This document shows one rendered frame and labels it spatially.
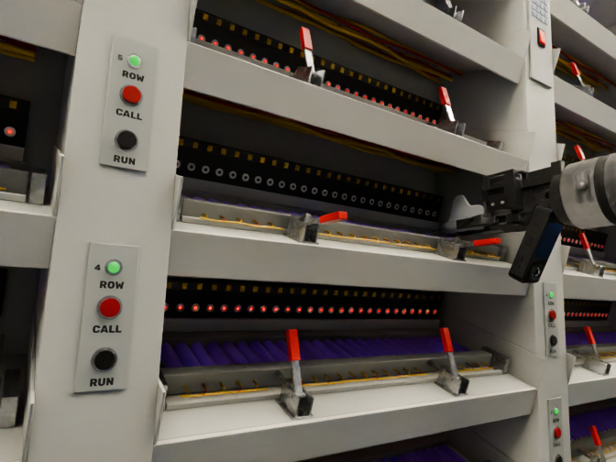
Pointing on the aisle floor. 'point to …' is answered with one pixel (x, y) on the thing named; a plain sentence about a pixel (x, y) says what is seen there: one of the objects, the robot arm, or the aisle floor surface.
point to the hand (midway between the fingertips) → (453, 232)
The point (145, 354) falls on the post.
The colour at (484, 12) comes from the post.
